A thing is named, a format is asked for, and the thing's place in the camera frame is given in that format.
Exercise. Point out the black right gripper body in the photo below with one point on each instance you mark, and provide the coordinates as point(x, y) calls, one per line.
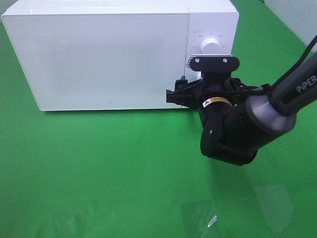
point(213, 94)

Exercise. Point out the white microwave door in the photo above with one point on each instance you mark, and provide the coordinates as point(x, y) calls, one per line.
point(100, 61)

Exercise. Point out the white microwave knob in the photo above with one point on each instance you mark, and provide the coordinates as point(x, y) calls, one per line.
point(210, 45)
point(196, 76)

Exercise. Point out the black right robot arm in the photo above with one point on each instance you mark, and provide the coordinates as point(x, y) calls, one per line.
point(238, 119)

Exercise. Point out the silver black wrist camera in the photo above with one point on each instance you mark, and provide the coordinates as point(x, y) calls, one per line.
point(213, 63)

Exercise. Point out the white microwave oven body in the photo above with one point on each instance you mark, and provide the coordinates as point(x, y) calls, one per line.
point(216, 18)

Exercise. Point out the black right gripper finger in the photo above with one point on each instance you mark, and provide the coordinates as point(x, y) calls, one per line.
point(181, 98)
point(184, 84)

